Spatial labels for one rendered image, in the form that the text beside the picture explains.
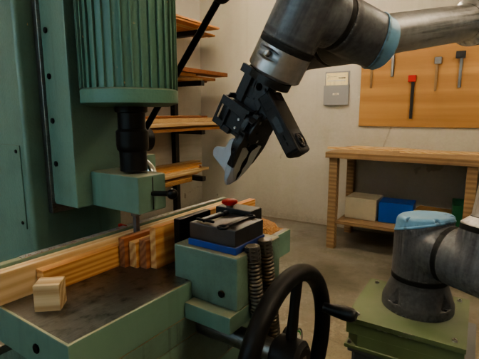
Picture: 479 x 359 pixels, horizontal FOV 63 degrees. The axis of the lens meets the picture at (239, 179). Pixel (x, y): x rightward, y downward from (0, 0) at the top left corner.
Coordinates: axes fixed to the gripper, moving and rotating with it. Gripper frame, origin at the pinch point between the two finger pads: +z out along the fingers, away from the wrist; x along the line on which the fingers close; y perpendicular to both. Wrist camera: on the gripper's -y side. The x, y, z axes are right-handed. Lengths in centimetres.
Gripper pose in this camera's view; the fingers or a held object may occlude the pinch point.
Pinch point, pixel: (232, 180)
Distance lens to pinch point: 72.2
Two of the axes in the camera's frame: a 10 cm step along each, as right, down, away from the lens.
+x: -5.6, 1.5, -8.1
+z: -4.1, 8.1, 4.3
